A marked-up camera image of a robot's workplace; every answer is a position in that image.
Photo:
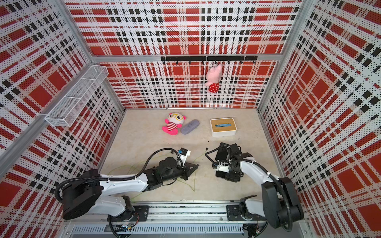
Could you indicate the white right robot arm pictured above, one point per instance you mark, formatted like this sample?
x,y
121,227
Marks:
x,y
279,205

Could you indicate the green wired earphones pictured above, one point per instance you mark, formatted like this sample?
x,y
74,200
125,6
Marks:
x,y
148,179

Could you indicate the pink white plush toy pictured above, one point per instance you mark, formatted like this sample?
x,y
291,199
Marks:
x,y
174,121

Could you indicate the purple smartphone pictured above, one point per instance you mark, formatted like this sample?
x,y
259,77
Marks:
x,y
223,152

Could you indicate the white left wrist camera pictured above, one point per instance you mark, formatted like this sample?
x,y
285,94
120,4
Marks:
x,y
183,154

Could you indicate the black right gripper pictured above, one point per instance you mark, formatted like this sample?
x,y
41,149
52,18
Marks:
x,y
230,177

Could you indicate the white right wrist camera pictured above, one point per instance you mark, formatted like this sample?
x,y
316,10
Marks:
x,y
224,167

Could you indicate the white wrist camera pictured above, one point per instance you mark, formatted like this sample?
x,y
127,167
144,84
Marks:
x,y
224,167
183,154

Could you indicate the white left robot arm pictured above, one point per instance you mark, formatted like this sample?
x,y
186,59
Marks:
x,y
83,195

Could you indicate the black hook rail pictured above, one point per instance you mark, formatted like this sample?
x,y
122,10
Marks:
x,y
177,59

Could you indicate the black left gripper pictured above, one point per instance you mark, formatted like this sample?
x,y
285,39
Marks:
x,y
188,171

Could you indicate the white wooden tissue box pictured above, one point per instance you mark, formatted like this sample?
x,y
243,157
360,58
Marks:
x,y
223,127

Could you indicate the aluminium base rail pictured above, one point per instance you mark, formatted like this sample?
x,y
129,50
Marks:
x,y
183,219

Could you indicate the pink pig plush toy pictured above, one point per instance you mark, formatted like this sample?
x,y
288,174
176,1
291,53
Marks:
x,y
213,77

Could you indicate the grey glasses case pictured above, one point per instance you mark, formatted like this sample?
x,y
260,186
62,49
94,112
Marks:
x,y
189,127

